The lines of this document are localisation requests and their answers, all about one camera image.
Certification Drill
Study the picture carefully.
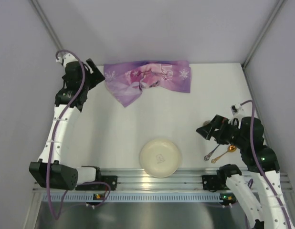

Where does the gold metal spoon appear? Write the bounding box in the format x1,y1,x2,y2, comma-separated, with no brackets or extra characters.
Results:
211,145,237,164

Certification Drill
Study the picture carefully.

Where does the purple princess placemat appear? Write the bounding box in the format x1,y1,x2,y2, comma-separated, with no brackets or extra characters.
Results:
104,61,191,107

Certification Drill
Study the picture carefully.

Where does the cream round plate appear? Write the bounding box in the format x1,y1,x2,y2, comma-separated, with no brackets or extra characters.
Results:
139,138,182,178

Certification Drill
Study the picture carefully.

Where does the small beige cup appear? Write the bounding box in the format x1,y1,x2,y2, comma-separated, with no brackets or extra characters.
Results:
202,120,211,126

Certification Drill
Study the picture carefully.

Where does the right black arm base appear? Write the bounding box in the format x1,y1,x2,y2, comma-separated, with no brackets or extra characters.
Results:
201,175,228,192

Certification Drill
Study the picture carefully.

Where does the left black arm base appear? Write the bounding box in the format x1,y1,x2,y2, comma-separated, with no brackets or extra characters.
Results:
75,175,118,191

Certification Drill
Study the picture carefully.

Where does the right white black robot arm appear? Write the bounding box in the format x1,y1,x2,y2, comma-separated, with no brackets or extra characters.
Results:
196,115,295,229

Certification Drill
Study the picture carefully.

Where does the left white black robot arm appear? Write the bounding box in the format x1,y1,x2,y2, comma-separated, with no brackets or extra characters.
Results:
29,57,105,190

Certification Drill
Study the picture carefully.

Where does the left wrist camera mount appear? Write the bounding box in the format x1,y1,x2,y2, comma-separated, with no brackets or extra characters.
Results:
56,53,78,67

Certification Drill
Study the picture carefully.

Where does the aluminium mounting rail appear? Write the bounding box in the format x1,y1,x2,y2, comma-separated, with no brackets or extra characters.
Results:
32,167,294,193

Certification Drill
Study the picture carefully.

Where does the slotted cable duct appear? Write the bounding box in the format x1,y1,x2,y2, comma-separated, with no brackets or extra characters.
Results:
42,192,238,203

